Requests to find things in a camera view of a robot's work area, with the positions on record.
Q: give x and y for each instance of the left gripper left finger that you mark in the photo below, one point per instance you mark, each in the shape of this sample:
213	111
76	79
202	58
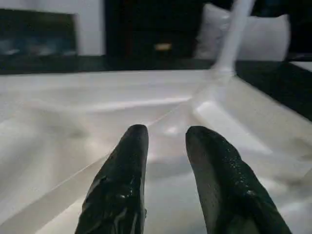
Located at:
119	185

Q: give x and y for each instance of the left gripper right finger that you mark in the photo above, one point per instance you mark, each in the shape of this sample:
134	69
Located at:
229	185

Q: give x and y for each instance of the white plastic table top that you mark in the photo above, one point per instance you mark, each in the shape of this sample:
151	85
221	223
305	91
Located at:
73	109

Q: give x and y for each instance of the white plastic table leg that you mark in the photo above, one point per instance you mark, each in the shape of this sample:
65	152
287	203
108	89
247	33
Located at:
231	39

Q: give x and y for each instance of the small brown tag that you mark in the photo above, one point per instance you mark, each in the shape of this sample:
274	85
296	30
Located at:
162	46

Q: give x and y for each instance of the white glass-door cabinet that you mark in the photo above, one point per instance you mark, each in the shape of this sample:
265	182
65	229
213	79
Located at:
48	34

